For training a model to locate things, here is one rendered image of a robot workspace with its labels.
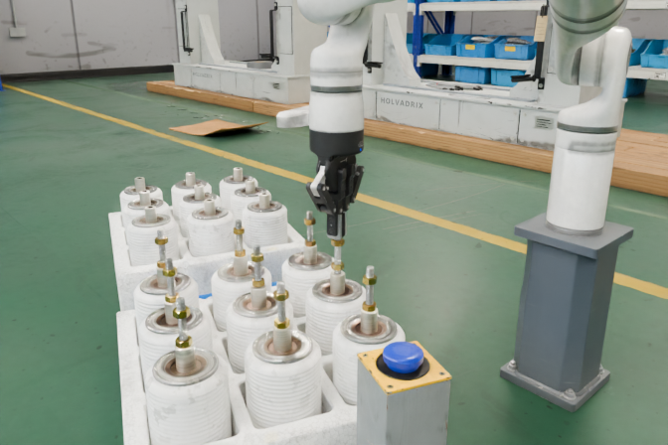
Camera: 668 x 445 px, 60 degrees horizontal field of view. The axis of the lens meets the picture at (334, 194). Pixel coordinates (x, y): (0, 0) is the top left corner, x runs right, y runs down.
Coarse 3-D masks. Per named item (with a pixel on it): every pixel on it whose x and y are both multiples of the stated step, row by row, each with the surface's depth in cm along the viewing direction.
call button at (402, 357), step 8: (392, 344) 58; (400, 344) 58; (408, 344) 58; (384, 352) 57; (392, 352) 57; (400, 352) 57; (408, 352) 57; (416, 352) 57; (384, 360) 56; (392, 360) 55; (400, 360) 55; (408, 360) 55; (416, 360) 55; (392, 368) 56; (400, 368) 55; (408, 368) 55; (416, 368) 55
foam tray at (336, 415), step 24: (120, 312) 95; (120, 336) 88; (216, 336) 88; (120, 360) 82; (120, 384) 77; (240, 384) 77; (144, 408) 72; (240, 408) 71; (336, 408) 71; (144, 432) 67; (240, 432) 67; (264, 432) 67; (288, 432) 67; (312, 432) 68; (336, 432) 69
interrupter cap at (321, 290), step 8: (328, 280) 89; (352, 280) 89; (312, 288) 86; (320, 288) 86; (328, 288) 87; (352, 288) 87; (360, 288) 86; (320, 296) 84; (328, 296) 84; (336, 296) 84; (344, 296) 84; (352, 296) 84; (360, 296) 85
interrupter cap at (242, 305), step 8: (240, 296) 84; (248, 296) 84; (272, 296) 84; (240, 304) 82; (248, 304) 82; (272, 304) 82; (240, 312) 79; (248, 312) 80; (256, 312) 80; (264, 312) 80; (272, 312) 79
